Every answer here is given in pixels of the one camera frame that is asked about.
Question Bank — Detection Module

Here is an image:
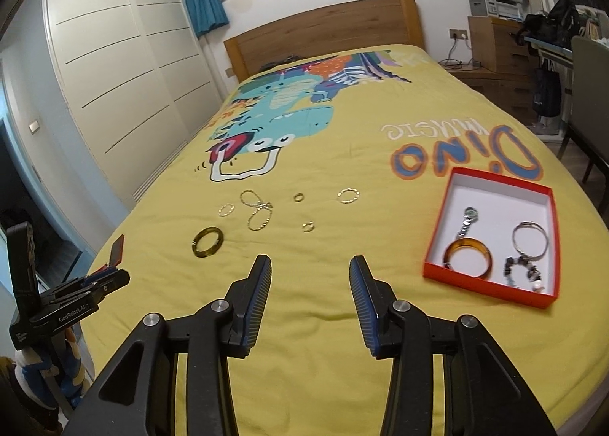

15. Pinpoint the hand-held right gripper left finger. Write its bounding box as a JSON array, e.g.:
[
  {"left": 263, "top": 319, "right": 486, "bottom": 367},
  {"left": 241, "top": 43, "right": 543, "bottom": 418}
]
[{"left": 62, "top": 254, "right": 273, "bottom": 436}]

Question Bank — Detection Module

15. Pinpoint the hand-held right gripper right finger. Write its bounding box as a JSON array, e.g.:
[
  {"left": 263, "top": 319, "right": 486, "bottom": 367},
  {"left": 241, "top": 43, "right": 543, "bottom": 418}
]
[{"left": 349, "top": 256, "right": 557, "bottom": 436}]

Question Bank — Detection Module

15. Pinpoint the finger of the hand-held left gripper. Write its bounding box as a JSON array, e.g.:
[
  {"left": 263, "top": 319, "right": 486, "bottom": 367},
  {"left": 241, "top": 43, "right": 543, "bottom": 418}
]
[
  {"left": 108, "top": 235, "right": 126, "bottom": 269},
  {"left": 78, "top": 267, "right": 131, "bottom": 298}
]

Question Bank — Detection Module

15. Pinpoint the red jewelry box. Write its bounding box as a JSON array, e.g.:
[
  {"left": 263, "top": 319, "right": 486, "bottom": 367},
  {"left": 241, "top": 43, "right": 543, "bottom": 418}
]
[{"left": 422, "top": 167, "right": 560, "bottom": 310}]

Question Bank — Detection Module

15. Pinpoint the person's left forearm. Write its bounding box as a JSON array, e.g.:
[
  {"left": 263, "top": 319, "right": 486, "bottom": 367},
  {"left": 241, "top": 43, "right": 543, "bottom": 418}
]
[{"left": 13, "top": 326, "right": 90, "bottom": 411}]

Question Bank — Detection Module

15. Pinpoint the dark olive bangle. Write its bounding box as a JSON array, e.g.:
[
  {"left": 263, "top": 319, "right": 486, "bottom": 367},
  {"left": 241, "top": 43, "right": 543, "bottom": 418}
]
[{"left": 192, "top": 227, "right": 224, "bottom": 258}]

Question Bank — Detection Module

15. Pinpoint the printed yellow blanket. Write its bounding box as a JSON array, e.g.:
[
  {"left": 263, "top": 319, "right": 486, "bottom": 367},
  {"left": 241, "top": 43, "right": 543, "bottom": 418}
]
[{"left": 62, "top": 48, "right": 609, "bottom": 436}]

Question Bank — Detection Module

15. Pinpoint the amber bangle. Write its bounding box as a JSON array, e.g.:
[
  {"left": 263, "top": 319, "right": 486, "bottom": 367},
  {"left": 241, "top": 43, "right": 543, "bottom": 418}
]
[{"left": 443, "top": 236, "right": 492, "bottom": 281}]

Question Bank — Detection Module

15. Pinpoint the white wardrobe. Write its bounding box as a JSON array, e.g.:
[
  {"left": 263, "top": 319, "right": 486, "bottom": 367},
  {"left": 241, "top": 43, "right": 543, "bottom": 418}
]
[{"left": 45, "top": 0, "right": 226, "bottom": 204}]

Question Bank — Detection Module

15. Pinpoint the dark item by headboard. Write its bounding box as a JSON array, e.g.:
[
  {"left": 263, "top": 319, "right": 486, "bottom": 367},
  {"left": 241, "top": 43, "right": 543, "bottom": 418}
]
[{"left": 261, "top": 54, "right": 300, "bottom": 70}]

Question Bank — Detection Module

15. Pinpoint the wooden nightstand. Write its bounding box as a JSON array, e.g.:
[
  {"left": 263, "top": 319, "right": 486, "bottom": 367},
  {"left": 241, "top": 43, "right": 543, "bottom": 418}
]
[{"left": 452, "top": 67, "right": 538, "bottom": 123}]

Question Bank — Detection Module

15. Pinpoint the wooden headboard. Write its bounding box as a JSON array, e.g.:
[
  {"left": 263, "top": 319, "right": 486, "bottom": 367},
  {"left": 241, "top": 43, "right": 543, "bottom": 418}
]
[{"left": 223, "top": 0, "right": 426, "bottom": 82}]

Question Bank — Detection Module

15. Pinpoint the blue tote bag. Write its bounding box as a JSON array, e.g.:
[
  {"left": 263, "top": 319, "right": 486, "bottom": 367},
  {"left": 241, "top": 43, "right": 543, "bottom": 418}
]
[{"left": 532, "top": 60, "right": 563, "bottom": 117}]

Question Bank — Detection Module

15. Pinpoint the wooden cabinet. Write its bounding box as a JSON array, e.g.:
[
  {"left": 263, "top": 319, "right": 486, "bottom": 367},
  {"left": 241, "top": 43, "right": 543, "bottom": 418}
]
[{"left": 469, "top": 15, "right": 534, "bottom": 73}]

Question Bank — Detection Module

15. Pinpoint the desk with blue edge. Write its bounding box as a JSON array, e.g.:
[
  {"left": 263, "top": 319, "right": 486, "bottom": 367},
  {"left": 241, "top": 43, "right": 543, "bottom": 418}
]
[{"left": 521, "top": 34, "right": 576, "bottom": 67}]

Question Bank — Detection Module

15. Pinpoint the grey chair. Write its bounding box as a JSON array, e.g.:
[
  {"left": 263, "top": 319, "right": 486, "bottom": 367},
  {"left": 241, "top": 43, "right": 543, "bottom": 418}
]
[{"left": 559, "top": 35, "right": 609, "bottom": 185}]

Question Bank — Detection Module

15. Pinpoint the white printer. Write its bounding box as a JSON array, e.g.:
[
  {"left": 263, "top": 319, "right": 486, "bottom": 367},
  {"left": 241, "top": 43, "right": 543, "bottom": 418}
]
[{"left": 465, "top": 0, "right": 524, "bottom": 21}]

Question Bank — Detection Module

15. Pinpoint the black bag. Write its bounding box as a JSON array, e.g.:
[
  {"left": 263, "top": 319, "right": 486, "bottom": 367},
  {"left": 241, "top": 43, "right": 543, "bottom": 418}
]
[{"left": 523, "top": 0, "right": 581, "bottom": 49}]

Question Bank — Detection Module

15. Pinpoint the gold chain necklace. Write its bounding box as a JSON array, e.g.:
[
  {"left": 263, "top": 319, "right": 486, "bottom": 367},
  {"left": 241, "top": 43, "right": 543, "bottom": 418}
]
[{"left": 239, "top": 190, "right": 273, "bottom": 231}]

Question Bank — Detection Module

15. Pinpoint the silver keychain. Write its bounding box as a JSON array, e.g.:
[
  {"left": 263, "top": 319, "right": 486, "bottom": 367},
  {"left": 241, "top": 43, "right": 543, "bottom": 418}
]
[{"left": 454, "top": 207, "right": 481, "bottom": 239}]

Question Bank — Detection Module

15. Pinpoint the silver hoop bracelet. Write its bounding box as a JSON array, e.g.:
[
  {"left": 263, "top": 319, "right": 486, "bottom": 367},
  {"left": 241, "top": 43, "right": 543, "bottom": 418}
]
[{"left": 512, "top": 222, "right": 549, "bottom": 260}]

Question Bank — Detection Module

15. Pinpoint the dark beaded bracelet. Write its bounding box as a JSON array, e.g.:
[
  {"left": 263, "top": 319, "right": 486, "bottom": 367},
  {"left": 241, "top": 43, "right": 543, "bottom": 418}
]
[{"left": 503, "top": 255, "right": 545, "bottom": 293}]

